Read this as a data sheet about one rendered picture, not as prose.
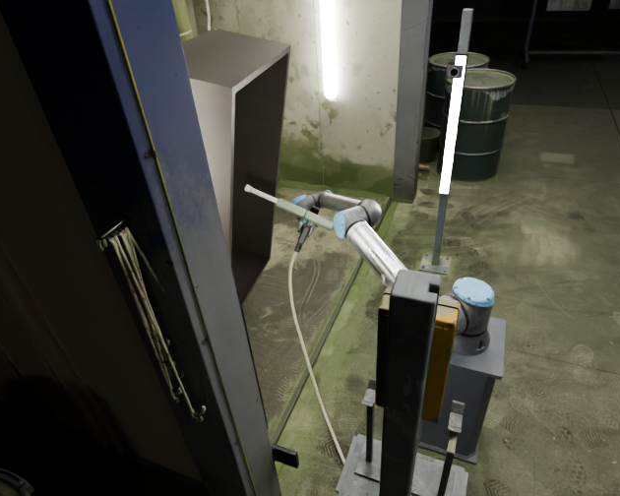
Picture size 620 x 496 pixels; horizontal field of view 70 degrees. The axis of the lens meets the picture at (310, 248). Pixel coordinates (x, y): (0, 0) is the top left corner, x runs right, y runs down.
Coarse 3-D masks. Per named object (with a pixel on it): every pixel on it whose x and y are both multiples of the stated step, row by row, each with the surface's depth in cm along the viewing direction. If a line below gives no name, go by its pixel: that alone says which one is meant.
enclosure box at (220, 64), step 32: (224, 32) 187; (192, 64) 152; (224, 64) 156; (256, 64) 161; (288, 64) 191; (224, 96) 143; (256, 96) 204; (224, 128) 149; (256, 128) 213; (224, 160) 157; (256, 160) 224; (224, 192) 166; (224, 224) 175; (256, 224) 249; (256, 256) 261
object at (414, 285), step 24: (408, 288) 58; (432, 288) 59; (408, 312) 58; (432, 312) 57; (408, 336) 61; (432, 336) 64; (408, 360) 63; (408, 384) 66; (384, 408) 73; (408, 408) 70; (384, 432) 76; (408, 432) 74; (384, 456) 81; (408, 456) 78; (384, 480) 86; (408, 480) 83
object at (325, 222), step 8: (256, 192) 221; (272, 200) 221; (280, 200) 219; (280, 208) 220; (288, 208) 219; (296, 208) 219; (304, 216) 220; (312, 216) 219; (304, 224) 220; (312, 224) 219; (320, 224) 219; (328, 224) 219; (304, 232) 220; (304, 240) 221; (296, 248) 222
